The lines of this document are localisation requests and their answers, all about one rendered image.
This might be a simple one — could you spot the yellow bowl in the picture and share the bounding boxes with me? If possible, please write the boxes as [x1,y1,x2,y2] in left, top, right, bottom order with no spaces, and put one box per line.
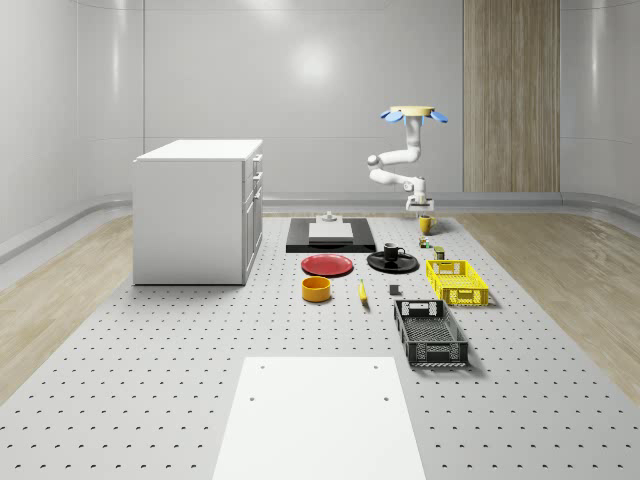
[301,276,332,303]

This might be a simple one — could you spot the yellow basket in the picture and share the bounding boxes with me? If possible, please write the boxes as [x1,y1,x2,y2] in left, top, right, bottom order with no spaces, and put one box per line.
[425,259,490,307]

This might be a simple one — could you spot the black plate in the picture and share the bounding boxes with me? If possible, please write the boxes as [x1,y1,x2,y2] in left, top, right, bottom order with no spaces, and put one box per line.
[366,250,420,274]

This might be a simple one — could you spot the dark grey basket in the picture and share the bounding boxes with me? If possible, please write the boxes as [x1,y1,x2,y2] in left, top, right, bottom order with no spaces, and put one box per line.
[393,298,471,368]

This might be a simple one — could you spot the black stove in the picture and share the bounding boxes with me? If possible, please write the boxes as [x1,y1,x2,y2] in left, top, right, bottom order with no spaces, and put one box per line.
[285,211,378,254]

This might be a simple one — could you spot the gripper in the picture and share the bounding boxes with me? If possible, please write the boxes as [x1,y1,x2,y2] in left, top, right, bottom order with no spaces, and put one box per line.
[405,195,435,217]

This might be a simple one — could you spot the red plate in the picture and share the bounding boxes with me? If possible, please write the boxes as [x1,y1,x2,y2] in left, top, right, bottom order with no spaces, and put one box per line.
[300,253,355,278]

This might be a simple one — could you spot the white cabinet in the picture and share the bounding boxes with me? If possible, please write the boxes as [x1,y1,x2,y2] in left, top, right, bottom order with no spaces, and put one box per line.
[132,139,265,287]

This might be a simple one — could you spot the white board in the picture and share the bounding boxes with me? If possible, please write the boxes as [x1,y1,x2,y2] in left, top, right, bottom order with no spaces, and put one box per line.
[212,356,427,480]

